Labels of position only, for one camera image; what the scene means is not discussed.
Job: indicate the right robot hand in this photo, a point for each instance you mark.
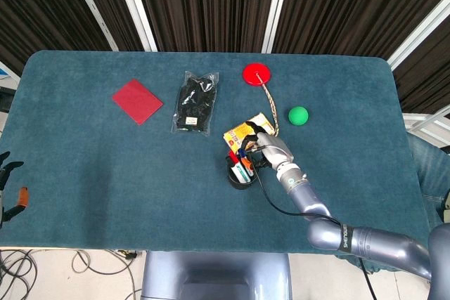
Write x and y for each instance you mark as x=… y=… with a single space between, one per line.
x=276 y=152

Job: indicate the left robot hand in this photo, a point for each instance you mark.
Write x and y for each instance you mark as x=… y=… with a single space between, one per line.
x=7 y=208

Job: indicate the blue-capped orange marker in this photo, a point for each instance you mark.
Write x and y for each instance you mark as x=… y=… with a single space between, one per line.
x=247 y=173

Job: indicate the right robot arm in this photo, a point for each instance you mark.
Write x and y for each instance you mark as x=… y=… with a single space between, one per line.
x=337 y=222

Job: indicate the red-capped white marker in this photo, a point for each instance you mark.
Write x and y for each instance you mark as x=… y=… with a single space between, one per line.
x=235 y=166

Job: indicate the black pen cup with markers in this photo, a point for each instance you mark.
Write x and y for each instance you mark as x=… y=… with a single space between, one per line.
x=233 y=182

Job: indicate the green ball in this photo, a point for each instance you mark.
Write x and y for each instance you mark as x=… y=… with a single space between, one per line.
x=298 y=116

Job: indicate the yellow printed box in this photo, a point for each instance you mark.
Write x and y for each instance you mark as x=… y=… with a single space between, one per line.
x=235 y=135

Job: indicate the red round disc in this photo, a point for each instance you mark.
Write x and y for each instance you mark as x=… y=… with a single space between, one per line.
x=256 y=74

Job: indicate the black gloves in plastic bag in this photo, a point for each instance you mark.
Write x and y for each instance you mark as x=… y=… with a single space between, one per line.
x=195 y=103

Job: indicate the white board with blue mark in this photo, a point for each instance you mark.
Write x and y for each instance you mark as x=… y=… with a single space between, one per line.
x=6 y=74

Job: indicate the blue table cloth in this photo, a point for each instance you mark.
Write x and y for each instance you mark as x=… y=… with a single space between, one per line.
x=140 y=191

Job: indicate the grey-blue robot torso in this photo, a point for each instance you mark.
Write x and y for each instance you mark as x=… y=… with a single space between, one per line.
x=216 y=275

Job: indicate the red flat card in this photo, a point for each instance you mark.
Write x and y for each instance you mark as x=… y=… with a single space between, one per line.
x=138 y=102

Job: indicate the blue denim fabric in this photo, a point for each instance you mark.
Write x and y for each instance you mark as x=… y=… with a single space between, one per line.
x=430 y=170

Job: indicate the dark pleated curtain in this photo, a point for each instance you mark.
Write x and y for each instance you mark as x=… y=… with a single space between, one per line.
x=211 y=1

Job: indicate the white frame bar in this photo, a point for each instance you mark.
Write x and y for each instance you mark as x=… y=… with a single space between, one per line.
x=135 y=6
x=91 y=6
x=276 y=6
x=420 y=31

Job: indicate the white frame rails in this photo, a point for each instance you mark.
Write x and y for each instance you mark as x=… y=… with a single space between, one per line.
x=427 y=126

